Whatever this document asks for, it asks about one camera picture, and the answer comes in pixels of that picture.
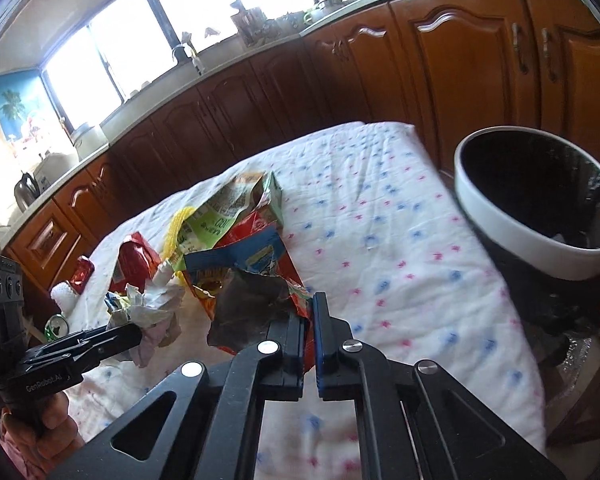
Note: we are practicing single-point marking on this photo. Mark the white lidded appliance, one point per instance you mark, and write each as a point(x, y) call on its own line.
point(90, 142)

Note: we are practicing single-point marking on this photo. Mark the knife block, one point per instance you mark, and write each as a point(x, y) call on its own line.
point(250, 25)

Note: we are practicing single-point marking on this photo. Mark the chrome kitchen faucet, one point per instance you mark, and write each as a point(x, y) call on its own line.
point(180, 50)

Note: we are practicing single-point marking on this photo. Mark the small red packet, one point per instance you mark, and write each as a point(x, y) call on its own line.
point(82, 275)

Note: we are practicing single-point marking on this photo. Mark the wooden lower kitchen cabinets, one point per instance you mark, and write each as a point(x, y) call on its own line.
point(455, 60)

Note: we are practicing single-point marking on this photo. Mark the yellow foam net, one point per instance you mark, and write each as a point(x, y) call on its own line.
point(172, 240)

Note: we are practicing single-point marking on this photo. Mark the white star printed blanket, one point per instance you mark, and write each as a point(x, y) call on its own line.
point(405, 260)

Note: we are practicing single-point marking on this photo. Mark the white foam net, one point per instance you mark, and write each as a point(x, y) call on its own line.
point(64, 295)

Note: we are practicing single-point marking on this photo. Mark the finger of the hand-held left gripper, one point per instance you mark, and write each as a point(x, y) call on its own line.
point(115, 342)

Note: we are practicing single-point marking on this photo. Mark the green snack packet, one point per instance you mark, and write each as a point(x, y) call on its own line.
point(230, 200)

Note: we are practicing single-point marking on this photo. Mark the green drink can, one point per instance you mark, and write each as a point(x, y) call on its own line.
point(57, 327)

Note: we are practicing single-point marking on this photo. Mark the white rice cooker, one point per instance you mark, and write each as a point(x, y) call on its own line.
point(55, 170)

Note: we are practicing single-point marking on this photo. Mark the red snack packet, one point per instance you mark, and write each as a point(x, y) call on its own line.
point(135, 260)

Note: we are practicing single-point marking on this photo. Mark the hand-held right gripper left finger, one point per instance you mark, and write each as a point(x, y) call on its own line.
point(285, 355)

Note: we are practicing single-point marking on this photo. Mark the white rimmed bin black bag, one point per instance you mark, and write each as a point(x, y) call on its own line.
point(520, 255)

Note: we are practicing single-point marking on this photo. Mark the steel electric kettle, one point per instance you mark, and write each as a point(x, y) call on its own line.
point(26, 192)

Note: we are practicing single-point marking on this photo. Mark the green mug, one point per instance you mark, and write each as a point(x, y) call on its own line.
point(307, 16)

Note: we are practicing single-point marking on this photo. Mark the white lidded pot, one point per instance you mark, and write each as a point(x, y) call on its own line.
point(330, 4)

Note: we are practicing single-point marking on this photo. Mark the blue palm wall poster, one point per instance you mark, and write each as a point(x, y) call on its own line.
point(15, 105)

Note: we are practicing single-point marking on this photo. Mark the white tissue paper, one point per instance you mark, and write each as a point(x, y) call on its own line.
point(155, 305)

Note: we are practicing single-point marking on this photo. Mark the kitchen window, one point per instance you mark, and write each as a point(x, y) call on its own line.
point(130, 45)

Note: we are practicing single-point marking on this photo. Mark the person's left hand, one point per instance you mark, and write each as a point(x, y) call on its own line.
point(55, 435)

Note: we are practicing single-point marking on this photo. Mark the speckled kitchen countertop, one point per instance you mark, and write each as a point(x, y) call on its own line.
point(145, 107)

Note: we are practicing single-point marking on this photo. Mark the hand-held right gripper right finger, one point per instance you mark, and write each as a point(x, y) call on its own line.
point(321, 350)

